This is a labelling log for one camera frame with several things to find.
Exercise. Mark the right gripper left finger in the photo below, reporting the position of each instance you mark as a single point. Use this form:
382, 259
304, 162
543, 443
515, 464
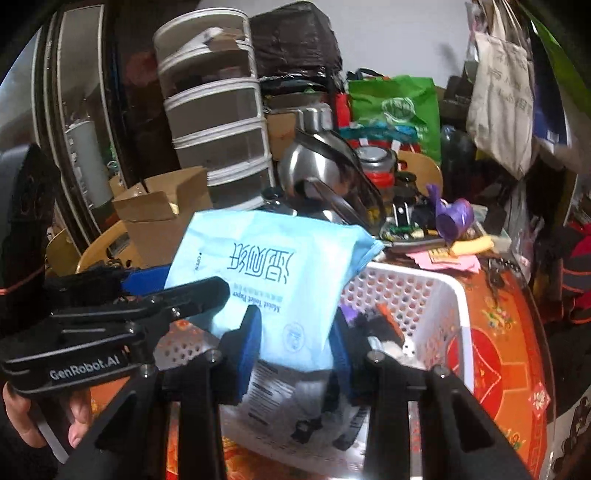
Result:
129, 438

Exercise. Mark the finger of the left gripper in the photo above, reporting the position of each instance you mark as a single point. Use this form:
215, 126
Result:
87, 346
107, 283

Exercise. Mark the white perforated plastic basket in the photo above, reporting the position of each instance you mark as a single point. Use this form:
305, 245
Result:
431, 310

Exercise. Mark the white instruction paper sheet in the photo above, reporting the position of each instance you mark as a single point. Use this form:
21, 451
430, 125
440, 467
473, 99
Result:
301, 419

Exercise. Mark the purple tissue pack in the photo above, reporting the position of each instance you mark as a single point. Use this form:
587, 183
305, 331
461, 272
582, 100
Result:
350, 314

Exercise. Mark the light blue wet wipes pack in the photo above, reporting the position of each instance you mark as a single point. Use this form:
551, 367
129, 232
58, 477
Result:
293, 268

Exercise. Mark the black knit glove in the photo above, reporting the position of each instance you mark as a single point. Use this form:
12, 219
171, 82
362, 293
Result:
378, 322

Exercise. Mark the person's left hand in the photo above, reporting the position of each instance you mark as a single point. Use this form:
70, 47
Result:
26, 416

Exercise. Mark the wooden chair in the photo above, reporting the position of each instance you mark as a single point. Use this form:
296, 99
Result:
112, 246

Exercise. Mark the brown cardboard box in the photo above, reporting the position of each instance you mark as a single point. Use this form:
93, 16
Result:
156, 212

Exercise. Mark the yellow cloth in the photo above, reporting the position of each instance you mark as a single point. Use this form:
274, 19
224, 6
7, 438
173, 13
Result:
471, 247

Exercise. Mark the red black striped jacket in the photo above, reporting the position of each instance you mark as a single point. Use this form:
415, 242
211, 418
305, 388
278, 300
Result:
573, 271

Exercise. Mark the grey plastic drawer tower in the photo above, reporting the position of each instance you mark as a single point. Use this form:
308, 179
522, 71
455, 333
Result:
206, 67

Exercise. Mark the purple plastic watering cup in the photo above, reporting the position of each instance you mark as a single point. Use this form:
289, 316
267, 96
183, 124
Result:
452, 219

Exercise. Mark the stainless steel kettle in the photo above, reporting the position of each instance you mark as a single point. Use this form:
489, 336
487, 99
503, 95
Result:
318, 174

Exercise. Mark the glass jar red lid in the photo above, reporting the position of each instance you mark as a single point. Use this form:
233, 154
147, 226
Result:
380, 166

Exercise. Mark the black plastic wrapped box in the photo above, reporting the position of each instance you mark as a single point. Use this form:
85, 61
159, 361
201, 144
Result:
295, 40

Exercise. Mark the white hanging tote bag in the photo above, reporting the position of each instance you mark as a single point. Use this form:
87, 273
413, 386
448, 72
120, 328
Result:
562, 131

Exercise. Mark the beige canvas tote bag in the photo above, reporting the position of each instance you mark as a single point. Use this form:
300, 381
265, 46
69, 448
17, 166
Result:
500, 117

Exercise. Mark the green shopping bag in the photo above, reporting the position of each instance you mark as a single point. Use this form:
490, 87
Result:
398, 103

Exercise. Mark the lime green hanging bag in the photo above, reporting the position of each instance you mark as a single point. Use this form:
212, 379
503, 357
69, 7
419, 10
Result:
569, 63

